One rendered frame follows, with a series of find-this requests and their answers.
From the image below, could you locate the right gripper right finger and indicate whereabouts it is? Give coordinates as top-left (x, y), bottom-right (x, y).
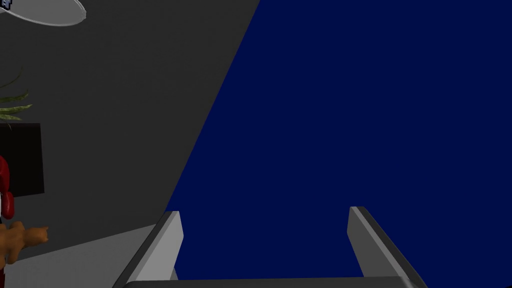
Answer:
top-left (346, 206), bottom-right (429, 288)

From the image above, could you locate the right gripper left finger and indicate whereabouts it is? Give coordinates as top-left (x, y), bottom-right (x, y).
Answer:
top-left (112, 210), bottom-right (185, 288)

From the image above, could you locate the orange toy figure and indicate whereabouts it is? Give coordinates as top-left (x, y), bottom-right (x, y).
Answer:
top-left (0, 221), bottom-right (50, 267)

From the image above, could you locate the red rounded object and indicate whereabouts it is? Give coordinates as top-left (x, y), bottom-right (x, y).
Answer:
top-left (0, 155), bottom-right (16, 221)

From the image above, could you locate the black box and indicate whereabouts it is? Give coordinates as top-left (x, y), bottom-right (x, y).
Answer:
top-left (0, 123), bottom-right (46, 198)

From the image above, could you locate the green leafy plant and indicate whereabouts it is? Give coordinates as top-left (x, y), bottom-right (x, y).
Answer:
top-left (0, 65), bottom-right (34, 130)

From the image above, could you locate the white round disc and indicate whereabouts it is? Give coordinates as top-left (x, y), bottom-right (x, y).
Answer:
top-left (0, 0), bottom-right (87, 28)

